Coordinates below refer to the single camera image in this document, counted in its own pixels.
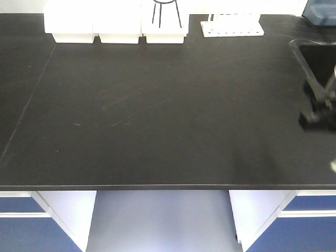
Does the white test tube rack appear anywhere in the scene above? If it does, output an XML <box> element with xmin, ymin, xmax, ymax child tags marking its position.
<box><xmin>200</xmin><ymin>13</ymin><xmax>264</xmax><ymax>37</ymax></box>

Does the blue left cabinet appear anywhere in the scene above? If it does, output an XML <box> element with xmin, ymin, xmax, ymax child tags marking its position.
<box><xmin>1</xmin><ymin>191</ymin><xmax>97</xmax><ymax>251</ymax></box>

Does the black wire tripod stand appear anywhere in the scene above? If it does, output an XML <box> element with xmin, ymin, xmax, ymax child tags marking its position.
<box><xmin>152</xmin><ymin>0</ymin><xmax>182</xmax><ymax>28</ymax></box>

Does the black lab sink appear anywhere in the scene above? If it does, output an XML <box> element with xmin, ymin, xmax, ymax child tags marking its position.
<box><xmin>290</xmin><ymin>39</ymin><xmax>335</xmax><ymax>83</ymax></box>

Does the white storage bin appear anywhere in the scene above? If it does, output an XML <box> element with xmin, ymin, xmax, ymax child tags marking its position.
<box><xmin>44</xmin><ymin>1</ymin><xmax>95</xmax><ymax>44</ymax></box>
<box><xmin>141</xmin><ymin>1</ymin><xmax>190</xmax><ymax>44</ymax></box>
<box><xmin>92</xmin><ymin>1</ymin><xmax>142</xmax><ymax>44</ymax></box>

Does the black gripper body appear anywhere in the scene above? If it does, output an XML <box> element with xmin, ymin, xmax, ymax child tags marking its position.
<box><xmin>324</xmin><ymin>67</ymin><xmax>335</xmax><ymax>126</ymax></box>

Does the white storage bin right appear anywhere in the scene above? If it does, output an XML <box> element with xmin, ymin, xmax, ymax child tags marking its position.
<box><xmin>141</xmin><ymin>1</ymin><xmax>190</xmax><ymax>44</ymax></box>

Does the blue cabinet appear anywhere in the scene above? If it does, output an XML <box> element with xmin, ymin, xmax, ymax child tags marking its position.
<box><xmin>1</xmin><ymin>191</ymin><xmax>97</xmax><ymax>251</ymax></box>
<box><xmin>229</xmin><ymin>190</ymin><xmax>335</xmax><ymax>251</ymax></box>

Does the white storage bin middle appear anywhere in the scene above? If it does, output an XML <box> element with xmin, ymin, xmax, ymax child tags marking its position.
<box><xmin>92</xmin><ymin>1</ymin><xmax>142</xmax><ymax>44</ymax></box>

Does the blue right cabinet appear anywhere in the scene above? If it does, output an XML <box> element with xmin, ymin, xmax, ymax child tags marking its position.
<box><xmin>229</xmin><ymin>190</ymin><xmax>335</xmax><ymax>251</ymax></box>

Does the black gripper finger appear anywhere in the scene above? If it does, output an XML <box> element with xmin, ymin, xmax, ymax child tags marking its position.
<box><xmin>303</xmin><ymin>80</ymin><xmax>328</xmax><ymax>109</ymax></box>
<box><xmin>299</xmin><ymin>111</ymin><xmax>331</xmax><ymax>129</ymax></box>

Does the white storage bin left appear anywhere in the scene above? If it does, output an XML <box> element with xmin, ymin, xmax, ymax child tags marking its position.
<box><xmin>44</xmin><ymin>1</ymin><xmax>95</xmax><ymax>44</ymax></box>

